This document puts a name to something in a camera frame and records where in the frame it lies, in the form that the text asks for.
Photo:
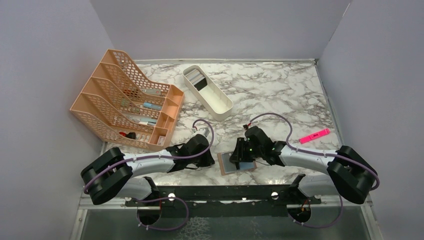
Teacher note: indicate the brown leather card holder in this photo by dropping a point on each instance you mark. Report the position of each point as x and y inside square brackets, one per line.
[241, 166]

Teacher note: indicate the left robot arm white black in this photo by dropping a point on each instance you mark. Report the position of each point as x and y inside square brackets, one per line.
[115, 174]

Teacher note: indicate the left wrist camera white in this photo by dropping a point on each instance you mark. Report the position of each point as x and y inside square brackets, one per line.
[203, 131]

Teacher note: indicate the stack of credit cards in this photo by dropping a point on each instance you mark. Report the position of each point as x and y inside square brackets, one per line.
[197, 79]

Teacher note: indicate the red black item in organizer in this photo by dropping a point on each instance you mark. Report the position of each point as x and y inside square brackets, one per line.
[130, 135]

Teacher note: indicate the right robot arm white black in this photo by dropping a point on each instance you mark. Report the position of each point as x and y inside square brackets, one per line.
[341, 172]

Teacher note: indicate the pink highlighter marker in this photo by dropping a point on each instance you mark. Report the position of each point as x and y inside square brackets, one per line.
[315, 136]

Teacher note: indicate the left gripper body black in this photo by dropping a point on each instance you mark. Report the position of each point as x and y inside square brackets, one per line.
[202, 160]

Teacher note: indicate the white oblong plastic tray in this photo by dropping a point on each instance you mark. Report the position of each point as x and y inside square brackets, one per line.
[217, 103]

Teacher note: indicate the orange mesh file organizer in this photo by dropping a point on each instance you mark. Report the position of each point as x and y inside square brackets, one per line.
[112, 100]

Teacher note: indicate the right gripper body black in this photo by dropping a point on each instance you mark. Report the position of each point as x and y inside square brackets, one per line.
[250, 152]

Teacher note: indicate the black mounting rail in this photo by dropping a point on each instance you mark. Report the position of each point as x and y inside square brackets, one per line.
[230, 201]

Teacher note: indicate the blue item in organizer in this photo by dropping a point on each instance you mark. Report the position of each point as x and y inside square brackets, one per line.
[152, 106]

